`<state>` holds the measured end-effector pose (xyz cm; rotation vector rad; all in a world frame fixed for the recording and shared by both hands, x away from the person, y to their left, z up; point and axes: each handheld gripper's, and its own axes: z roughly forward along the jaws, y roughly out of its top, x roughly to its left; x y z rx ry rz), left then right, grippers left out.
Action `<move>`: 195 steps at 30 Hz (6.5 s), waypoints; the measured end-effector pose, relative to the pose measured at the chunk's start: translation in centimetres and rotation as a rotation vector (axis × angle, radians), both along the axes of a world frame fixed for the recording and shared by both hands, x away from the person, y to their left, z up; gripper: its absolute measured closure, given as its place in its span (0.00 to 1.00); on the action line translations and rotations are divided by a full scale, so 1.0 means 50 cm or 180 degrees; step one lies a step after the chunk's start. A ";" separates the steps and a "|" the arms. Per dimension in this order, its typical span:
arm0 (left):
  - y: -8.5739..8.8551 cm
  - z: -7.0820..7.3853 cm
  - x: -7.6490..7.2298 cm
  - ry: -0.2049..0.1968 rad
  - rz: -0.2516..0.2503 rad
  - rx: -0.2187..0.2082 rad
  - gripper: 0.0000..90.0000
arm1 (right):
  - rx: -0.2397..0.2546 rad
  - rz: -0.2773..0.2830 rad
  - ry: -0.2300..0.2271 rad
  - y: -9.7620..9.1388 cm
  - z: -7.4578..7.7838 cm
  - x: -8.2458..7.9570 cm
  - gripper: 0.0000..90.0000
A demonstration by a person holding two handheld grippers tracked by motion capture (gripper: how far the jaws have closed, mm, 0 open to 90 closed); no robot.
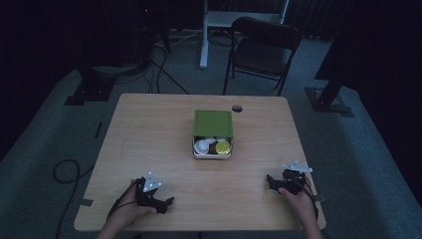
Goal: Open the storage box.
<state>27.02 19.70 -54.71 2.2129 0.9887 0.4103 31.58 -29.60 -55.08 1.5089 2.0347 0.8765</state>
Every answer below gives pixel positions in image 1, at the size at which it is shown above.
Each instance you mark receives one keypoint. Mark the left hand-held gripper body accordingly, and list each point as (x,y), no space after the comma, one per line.
(146,197)

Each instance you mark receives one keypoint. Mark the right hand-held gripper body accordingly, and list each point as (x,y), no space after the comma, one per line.
(293,182)

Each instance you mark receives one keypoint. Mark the green box sleeve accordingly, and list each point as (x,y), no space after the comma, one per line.
(213,122)

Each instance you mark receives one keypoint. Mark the person's left hand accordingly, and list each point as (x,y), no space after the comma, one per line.
(127,212)

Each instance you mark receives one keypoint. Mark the person's right hand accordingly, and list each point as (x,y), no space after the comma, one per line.
(303,205)

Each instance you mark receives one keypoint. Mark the grey tape piece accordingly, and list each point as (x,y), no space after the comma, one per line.
(320,198)
(87,202)

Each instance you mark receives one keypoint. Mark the pile of coffee capsules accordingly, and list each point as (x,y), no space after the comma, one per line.
(223,148)

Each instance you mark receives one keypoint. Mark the black stand with bolted base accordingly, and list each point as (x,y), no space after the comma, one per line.
(326,99)

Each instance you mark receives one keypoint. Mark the black stand with flat base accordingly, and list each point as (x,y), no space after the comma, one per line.
(91,89)

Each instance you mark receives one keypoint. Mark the black folding chair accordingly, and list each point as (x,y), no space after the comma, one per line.
(262,53)

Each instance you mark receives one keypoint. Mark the white desk frame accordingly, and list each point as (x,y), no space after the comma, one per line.
(204,43)

